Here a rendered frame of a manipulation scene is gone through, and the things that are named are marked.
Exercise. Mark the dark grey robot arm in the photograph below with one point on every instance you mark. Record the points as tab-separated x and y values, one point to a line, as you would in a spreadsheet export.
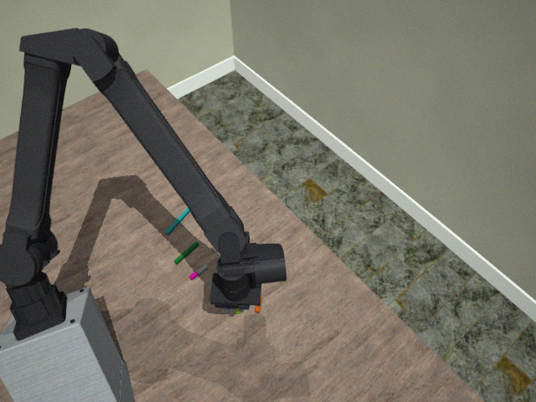
28	243

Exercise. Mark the turquoise rod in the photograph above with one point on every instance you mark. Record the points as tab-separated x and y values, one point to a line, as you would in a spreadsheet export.
177	221

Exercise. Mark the orange rectangular bar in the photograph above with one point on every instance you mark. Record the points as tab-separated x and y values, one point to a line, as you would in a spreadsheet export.
258	307

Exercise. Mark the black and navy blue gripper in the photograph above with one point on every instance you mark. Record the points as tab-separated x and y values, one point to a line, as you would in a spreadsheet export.
241	299

